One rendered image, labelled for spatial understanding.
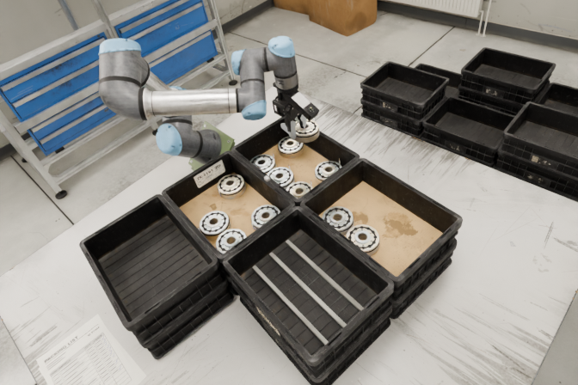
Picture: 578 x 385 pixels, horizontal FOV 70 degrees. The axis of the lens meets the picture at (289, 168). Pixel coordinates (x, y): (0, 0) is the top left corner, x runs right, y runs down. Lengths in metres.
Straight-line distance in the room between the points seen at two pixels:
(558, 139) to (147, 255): 1.91
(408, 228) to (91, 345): 1.08
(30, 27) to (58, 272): 2.41
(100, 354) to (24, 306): 0.40
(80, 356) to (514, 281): 1.37
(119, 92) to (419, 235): 0.99
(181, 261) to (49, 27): 2.78
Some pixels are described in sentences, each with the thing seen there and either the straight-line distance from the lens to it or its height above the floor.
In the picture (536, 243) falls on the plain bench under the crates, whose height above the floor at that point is 0.70.
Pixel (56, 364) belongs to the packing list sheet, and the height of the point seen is 0.70.
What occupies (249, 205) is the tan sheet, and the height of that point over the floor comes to 0.83.
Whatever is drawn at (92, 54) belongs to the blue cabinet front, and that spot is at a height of 0.78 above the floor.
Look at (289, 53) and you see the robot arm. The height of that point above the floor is 1.32.
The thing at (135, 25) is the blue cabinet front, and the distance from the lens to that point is 3.15.
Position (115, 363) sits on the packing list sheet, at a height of 0.70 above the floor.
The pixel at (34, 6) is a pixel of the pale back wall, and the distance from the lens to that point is 3.81.
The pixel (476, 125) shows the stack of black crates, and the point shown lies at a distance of 2.52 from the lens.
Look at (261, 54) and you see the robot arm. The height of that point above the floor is 1.32.
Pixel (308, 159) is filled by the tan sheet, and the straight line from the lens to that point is 1.60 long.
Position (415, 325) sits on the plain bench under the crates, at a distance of 1.35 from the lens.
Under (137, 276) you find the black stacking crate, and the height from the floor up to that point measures 0.83.
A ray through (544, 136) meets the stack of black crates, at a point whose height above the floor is 0.49.
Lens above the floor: 1.91
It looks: 43 degrees down
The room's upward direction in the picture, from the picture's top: 11 degrees counter-clockwise
